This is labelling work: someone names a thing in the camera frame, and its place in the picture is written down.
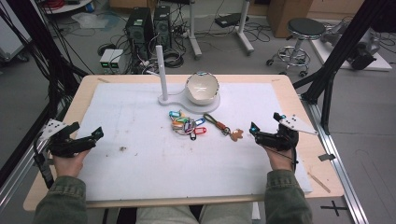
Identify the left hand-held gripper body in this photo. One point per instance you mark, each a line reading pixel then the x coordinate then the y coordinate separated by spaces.
pixel 70 146

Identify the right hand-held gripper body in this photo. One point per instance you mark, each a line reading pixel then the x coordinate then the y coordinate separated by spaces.
pixel 280 140

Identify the bunch of colourful key tags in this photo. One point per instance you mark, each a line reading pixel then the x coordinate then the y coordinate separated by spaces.
pixel 185 126

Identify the white key stand with pole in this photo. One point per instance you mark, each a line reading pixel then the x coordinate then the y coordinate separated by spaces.
pixel 162 77

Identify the person's left hand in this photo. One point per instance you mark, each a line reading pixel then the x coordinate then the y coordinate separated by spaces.
pixel 69 166

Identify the person's right hand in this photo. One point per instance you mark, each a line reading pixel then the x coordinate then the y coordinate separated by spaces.
pixel 281 161

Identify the black tape piece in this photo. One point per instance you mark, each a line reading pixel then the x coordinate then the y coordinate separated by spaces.
pixel 327 157

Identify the thin wooden stick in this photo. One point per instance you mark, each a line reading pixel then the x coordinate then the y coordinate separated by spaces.
pixel 319 182

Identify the white eggshell-shaped bowl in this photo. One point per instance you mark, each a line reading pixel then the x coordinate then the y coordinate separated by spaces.
pixel 201 90

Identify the white power supply box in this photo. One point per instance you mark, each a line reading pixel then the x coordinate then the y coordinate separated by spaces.
pixel 115 59
pixel 106 59

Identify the white table mat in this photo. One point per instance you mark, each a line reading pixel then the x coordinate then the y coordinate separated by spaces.
pixel 171 168

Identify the black tape cross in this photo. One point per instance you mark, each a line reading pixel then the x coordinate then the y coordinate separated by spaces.
pixel 334 207

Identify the person's right leg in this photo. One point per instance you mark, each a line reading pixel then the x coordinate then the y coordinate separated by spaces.
pixel 225 214

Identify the person's leg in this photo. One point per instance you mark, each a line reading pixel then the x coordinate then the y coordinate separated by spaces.
pixel 225 214
pixel 165 216

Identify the white stand leg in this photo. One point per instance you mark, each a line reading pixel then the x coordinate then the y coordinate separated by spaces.
pixel 193 34
pixel 243 31

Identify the black round stool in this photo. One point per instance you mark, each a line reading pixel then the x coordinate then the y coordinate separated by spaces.
pixel 305 28

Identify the brown cardboard box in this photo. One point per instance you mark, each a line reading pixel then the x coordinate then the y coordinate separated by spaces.
pixel 288 17

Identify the person's left leg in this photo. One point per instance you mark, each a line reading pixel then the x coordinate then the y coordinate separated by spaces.
pixel 165 216

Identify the flat black box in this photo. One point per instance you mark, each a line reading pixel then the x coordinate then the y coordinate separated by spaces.
pixel 230 20

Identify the clear plastic bag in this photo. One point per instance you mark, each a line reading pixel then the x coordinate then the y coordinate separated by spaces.
pixel 90 20

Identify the white panel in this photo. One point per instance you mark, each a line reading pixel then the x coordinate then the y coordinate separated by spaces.
pixel 11 37

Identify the large black computer tower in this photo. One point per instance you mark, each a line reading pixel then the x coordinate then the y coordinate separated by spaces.
pixel 138 28

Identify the white platform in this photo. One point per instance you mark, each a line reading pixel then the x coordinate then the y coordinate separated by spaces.
pixel 381 63

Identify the white round table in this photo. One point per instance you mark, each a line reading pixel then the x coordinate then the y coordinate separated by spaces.
pixel 67 6

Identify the slim black computer tower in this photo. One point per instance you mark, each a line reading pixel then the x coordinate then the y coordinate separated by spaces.
pixel 162 25

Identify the aluminium rail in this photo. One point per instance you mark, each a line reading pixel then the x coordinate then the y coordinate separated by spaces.
pixel 18 183
pixel 341 174

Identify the black frame strut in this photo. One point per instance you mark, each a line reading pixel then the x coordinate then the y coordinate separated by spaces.
pixel 37 40
pixel 342 46

